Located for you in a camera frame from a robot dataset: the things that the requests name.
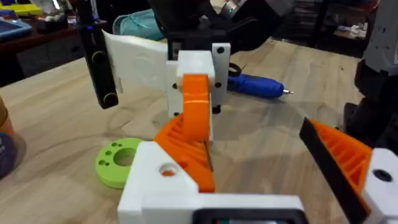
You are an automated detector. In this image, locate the green disc with holes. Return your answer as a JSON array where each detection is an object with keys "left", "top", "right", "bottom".
[{"left": 95, "top": 138, "right": 144, "bottom": 190}]

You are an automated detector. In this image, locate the blue tray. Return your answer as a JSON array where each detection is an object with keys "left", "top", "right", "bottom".
[{"left": 0, "top": 19, "right": 33, "bottom": 40}]

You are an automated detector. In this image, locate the finger of the white orange right gripper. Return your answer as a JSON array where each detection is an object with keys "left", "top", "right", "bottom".
[
  {"left": 211, "top": 42, "right": 231, "bottom": 114},
  {"left": 166, "top": 51, "right": 215, "bottom": 143}
]

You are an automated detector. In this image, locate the teal soft bag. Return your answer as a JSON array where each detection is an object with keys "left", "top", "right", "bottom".
[{"left": 112, "top": 8, "right": 165, "bottom": 41}]

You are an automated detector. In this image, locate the blue electric screwdriver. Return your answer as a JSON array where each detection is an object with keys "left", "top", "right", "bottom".
[{"left": 226, "top": 62, "right": 295, "bottom": 100}]

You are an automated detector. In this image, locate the orange ribbed wedge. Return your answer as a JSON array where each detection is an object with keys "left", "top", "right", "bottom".
[{"left": 153, "top": 114, "right": 216, "bottom": 194}]

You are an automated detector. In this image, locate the white orange left gripper right finger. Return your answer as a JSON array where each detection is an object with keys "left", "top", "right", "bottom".
[{"left": 298, "top": 117, "right": 398, "bottom": 224}]

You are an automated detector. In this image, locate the pale right wrist plate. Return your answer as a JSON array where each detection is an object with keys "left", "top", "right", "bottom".
[{"left": 101, "top": 30, "right": 170, "bottom": 94}]

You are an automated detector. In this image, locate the dark side table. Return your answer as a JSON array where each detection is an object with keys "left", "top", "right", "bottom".
[{"left": 0, "top": 20, "right": 108, "bottom": 88}]

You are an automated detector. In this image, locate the bare white left gripper left finger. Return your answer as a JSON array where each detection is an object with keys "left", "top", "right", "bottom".
[{"left": 117, "top": 141, "right": 200, "bottom": 224}]

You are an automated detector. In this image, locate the yellow box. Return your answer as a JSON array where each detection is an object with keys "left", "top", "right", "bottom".
[{"left": 0, "top": 2, "right": 44, "bottom": 17}]

